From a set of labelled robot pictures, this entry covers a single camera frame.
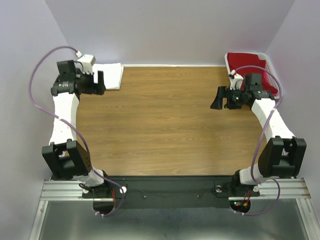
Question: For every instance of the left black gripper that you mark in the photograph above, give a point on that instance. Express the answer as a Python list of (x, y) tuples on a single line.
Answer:
[(96, 88)]

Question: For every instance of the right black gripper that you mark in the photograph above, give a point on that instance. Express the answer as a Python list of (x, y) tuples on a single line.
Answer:
[(222, 93)]

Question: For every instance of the white t shirt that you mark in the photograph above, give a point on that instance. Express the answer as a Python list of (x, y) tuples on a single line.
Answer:
[(112, 75)]

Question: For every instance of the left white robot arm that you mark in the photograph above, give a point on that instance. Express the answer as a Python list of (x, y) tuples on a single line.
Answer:
[(64, 155)]

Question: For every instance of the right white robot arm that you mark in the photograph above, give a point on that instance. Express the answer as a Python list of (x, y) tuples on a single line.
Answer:
[(283, 153)]

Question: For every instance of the red t shirt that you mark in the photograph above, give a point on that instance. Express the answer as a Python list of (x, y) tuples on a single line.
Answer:
[(250, 67)]

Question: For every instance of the pink t shirt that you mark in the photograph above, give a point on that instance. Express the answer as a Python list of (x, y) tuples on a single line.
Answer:
[(269, 78)]

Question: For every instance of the white plastic basket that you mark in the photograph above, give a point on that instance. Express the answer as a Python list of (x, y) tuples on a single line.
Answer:
[(270, 65)]

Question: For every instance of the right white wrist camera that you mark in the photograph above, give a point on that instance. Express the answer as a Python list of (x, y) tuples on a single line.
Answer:
[(236, 82)]

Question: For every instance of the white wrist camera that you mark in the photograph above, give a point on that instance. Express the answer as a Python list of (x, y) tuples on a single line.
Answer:
[(86, 61), (236, 82)]

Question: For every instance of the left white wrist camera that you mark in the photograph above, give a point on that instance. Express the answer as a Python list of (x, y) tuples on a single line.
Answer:
[(86, 61)]

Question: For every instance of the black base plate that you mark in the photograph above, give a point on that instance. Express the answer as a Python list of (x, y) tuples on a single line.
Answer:
[(174, 192)]

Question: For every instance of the aluminium front rail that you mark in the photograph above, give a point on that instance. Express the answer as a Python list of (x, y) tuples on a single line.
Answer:
[(292, 188)]

